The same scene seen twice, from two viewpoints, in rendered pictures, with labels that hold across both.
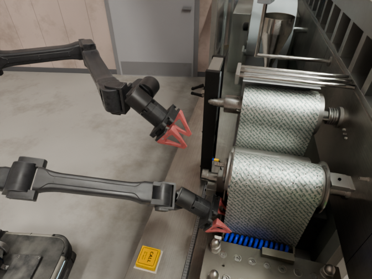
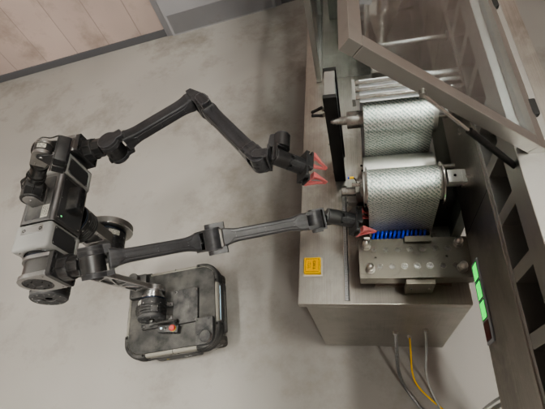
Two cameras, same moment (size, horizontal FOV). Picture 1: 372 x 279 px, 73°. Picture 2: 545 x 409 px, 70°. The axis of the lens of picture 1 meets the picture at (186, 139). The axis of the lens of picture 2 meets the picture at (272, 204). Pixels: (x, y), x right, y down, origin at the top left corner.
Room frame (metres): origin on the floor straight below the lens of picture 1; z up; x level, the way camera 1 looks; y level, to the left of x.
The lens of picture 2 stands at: (-0.22, 0.07, 2.45)
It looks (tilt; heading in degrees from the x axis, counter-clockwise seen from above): 56 degrees down; 10
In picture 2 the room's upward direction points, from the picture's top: 24 degrees counter-clockwise
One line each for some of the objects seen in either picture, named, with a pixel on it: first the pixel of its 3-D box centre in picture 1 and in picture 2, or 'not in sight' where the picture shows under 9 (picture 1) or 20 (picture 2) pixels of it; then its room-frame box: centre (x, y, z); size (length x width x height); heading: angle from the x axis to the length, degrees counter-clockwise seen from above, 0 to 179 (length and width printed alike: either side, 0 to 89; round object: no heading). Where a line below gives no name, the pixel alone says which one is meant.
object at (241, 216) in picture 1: (263, 222); (401, 218); (0.44, -0.24, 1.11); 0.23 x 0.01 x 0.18; 76
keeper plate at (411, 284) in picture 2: not in sight; (419, 286); (0.23, -0.24, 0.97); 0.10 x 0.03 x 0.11; 76
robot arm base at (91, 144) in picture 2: not in sight; (93, 148); (0.90, 0.83, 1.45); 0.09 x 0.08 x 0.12; 176
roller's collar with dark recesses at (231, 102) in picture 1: (233, 104); (354, 119); (0.78, -0.17, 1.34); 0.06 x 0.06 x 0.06; 76
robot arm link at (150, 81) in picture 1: (133, 93); (272, 150); (0.64, 0.15, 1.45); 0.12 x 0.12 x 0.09; 77
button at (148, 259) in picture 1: (148, 258); (312, 265); (0.43, 0.13, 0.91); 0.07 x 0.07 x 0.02; 76
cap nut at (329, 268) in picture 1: (329, 270); (458, 241); (0.33, -0.41, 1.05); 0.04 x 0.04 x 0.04
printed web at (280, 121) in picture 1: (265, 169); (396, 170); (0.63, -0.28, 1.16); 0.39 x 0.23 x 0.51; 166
